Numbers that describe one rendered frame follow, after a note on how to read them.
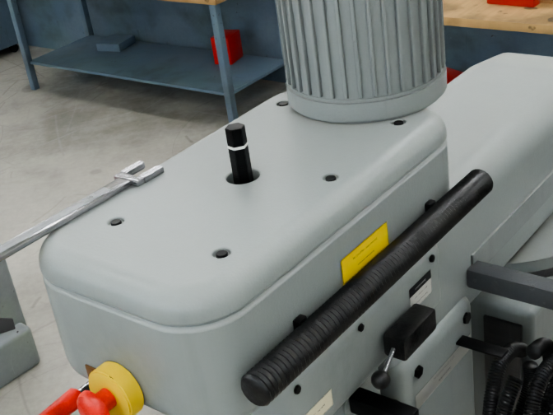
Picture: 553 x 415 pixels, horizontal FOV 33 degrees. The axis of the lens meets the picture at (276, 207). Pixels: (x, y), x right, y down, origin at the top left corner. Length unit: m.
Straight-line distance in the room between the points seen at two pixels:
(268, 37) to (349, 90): 5.60
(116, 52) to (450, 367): 6.18
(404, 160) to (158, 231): 0.29
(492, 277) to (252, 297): 0.49
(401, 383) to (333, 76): 0.39
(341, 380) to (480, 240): 0.36
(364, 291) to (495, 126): 0.51
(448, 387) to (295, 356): 0.46
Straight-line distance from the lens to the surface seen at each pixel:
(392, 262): 0.98
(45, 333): 4.36
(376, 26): 1.05
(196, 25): 7.11
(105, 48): 7.34
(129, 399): 0.91
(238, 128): 0.97
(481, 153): 1.30
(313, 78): 1.09
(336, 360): 1.01
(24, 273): 4.89
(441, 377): 1.26
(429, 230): 1.03
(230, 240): 0.88
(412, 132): 1.06
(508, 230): 1.37
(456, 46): 5.84
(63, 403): 1.03
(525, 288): 1.24
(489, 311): 1.41
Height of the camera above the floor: 2.32
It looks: 28 degrees down
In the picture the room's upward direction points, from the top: 9 degrees counter-clockwise
